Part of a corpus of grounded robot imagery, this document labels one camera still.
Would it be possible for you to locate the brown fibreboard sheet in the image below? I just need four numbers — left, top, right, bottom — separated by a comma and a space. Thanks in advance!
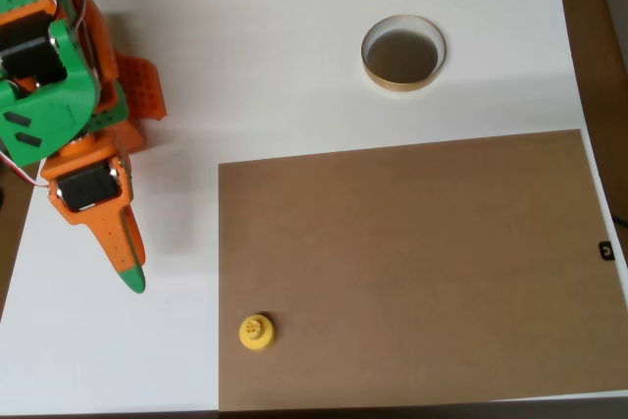
217, 128, 628, 413

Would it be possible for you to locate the white red servo cable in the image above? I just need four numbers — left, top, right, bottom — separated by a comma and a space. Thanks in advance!
0, 147, 51, 190

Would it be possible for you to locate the small yellow plastic piece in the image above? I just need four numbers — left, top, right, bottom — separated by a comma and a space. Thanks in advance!
238, 312, 277, 353

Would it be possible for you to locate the round gold-rimmed bowl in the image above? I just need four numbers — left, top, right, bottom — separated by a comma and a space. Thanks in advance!
360, 13, 448, 94

